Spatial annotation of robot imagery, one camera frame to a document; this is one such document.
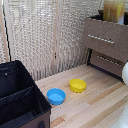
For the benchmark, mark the blue plastic bowl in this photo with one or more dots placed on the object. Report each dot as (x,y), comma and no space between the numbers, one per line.
(56,97)

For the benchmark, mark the dark wooden drawer cabinet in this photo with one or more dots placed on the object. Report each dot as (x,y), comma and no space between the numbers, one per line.
(89,58)

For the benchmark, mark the beige woven folding screen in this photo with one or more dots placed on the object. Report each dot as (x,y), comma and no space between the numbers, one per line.
(30,33)

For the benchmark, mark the yellow plastic bowl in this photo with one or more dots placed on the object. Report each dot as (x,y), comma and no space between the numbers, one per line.
(77,85)

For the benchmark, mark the black fabric storage box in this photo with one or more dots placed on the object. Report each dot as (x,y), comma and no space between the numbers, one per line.
(20,96)

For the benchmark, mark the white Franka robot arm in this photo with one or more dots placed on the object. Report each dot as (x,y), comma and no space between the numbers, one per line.
(125,74)

